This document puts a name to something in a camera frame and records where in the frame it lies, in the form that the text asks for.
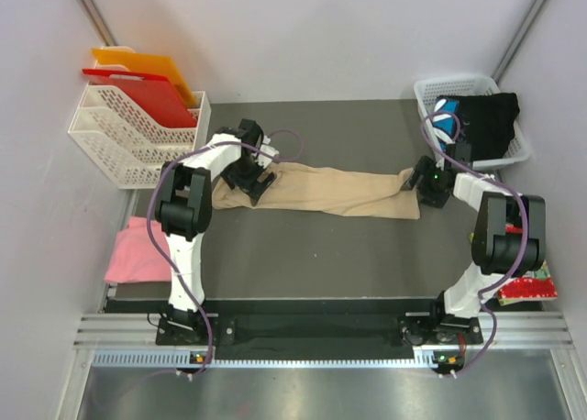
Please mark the colourful picture book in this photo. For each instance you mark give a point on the colourful picture book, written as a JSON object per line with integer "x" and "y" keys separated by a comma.
{"x": 535, "y": 285}

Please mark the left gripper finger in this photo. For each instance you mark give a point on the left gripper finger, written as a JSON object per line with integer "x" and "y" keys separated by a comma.
{"x": 261, "y": 186}
{"x": 248, "y": 198}

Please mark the beige t shirt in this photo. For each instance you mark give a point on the beige t shirt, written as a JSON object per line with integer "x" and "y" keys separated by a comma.
{"x": 328, "y": 190}

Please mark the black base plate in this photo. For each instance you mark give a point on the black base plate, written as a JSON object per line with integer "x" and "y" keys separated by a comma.
{"x": 278, "y": 332}

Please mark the orange plastic folder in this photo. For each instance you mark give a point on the orange plastic folder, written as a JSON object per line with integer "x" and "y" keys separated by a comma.
{"x": 150, "y": 64}

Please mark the white perforated file organizer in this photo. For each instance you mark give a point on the white perforated file organizer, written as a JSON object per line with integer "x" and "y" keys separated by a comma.
{"x": 125, "y": 143}

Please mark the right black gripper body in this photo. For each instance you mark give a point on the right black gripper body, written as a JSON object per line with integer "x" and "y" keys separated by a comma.
{"x": 431, "y": 173}

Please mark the pink folded t shirt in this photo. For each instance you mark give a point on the pink folded t shirt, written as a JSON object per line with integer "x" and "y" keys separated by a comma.
{"x": 134, "y": 258}

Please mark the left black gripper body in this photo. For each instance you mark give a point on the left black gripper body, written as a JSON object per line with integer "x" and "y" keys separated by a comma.
{"x": 243, "y": 172}

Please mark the black t shirt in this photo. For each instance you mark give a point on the black t shirt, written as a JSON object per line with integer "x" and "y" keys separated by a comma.
{"x": 486, "y": 121}

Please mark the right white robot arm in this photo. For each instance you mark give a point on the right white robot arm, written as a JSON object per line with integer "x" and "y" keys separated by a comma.
{"x": 509, "y": 240}

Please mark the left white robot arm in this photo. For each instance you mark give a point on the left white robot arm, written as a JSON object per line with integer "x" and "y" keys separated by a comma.
{"x": 183, "y": 206}

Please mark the white mesh laundry basket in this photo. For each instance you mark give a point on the white mesh laundry basket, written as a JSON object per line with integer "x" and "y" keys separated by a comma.
{"x": 445, "y": 126}

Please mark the red plastic folder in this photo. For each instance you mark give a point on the red plastic folder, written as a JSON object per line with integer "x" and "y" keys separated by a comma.
{"x": 153, "y": 93}

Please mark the white slotted cable duct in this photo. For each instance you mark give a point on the white slotted cable duct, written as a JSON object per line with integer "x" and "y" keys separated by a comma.
{"x": 192, "y": 360}

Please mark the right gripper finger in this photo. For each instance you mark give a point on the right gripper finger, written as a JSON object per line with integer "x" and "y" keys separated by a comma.
{"x": 437, "y": 203}
{"x": 411, "y": 181}

